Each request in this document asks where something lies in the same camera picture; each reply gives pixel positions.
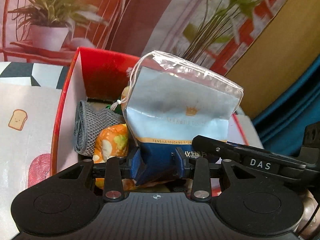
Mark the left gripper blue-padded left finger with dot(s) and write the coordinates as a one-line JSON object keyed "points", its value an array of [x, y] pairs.
{"points": [[116, 170]]}

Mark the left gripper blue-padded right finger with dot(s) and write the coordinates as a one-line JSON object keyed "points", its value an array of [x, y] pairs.
{"points": [[198, 171]]}

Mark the orange floral soft pack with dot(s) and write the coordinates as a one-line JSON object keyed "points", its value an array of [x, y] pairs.
{"points": [[111, 142]]}

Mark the blue cotton pad bag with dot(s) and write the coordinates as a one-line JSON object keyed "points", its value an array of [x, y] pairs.
{"points": [[169, 102]]}

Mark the grey towel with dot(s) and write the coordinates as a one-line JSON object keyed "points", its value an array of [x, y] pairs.
{"points": [[89, 122]]}

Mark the printed living room backdrop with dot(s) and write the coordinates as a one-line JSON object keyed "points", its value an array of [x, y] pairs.
{"points": [[211, 33]]}

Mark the red strawberry cardboard box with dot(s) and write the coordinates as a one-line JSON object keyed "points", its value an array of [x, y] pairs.
{"points": [[100, 77]]}

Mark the cartoon print table cloth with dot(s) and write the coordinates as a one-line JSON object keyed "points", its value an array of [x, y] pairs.
{"points": [[30, 94]]}

